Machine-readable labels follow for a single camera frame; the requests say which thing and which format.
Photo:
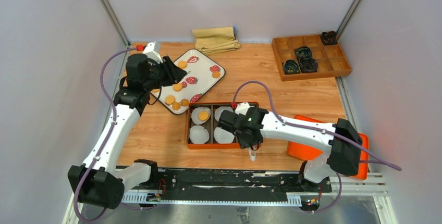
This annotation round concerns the flower yellow cookie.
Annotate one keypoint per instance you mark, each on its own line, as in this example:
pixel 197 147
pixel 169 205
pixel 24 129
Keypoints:
pixel 184 102
pixel 176 106

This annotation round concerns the orange box lid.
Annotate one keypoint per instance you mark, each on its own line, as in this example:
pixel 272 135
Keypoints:
pixel 304 152

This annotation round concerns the round yellow cookie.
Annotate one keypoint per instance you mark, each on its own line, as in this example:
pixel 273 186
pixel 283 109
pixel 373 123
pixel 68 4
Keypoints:
pixel 203 115
pixel 169 100
pixel 177 87
pixel 182 64

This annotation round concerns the white paper cup front left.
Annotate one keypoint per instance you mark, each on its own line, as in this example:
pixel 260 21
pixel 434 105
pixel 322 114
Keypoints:
pixel 198 135

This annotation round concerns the white paper cup back middle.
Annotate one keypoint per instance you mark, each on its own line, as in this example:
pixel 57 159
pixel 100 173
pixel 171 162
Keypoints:
pixel 220 110

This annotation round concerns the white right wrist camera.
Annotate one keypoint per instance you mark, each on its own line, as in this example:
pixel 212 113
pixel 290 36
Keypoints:
pixel 242 108

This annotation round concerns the white strawberry tray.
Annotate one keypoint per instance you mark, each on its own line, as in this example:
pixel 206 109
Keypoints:
pixel 196 83

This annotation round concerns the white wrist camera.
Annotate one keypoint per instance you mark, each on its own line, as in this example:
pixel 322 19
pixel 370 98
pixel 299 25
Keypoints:
pixel 242 108
pixel 151 50

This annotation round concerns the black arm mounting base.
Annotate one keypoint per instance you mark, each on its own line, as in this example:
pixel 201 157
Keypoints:
pixel 227 186

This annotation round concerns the wooden compartment organizer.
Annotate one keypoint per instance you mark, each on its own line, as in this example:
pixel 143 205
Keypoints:
pixel 331 59

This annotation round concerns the swirl yellow cookie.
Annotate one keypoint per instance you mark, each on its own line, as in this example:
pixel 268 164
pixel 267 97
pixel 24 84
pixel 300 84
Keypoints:
pixel 216 74

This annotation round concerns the metal tongs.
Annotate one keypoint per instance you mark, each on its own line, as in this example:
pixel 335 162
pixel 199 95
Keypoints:
pixel 252 152

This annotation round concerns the dark rolled item in corner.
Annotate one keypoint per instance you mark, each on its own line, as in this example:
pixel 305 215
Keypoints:
pixel 329 38

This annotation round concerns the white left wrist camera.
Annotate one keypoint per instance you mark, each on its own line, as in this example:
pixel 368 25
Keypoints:
pixel 151 50

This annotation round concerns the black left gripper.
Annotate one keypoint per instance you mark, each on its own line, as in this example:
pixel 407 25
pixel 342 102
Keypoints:
pixel 173 74

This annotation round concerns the orange compartment cookie box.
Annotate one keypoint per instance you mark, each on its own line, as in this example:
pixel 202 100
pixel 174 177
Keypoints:
pixel 210 125

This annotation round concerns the white paper cup back left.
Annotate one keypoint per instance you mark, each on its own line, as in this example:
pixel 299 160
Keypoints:
pixel 194 115

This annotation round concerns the white paper cup front middle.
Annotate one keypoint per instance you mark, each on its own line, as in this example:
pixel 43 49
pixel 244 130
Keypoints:
pixel 222 136

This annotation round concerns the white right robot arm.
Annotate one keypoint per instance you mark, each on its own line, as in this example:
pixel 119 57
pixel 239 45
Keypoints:
pixel 339 143

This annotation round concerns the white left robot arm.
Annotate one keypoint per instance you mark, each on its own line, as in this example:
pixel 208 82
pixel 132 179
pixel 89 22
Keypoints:
pixel 97 181

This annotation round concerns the white paper cup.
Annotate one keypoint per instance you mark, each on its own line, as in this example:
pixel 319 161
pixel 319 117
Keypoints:
pixel 222 136
pixel 198 135
pixel 194 115
pixel 220 110

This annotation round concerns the folded yellow cloth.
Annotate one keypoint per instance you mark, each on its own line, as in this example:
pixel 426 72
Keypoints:
pixel 216 40

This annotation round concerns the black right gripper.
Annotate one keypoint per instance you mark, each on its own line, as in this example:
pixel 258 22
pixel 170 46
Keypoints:
pixel 245 143

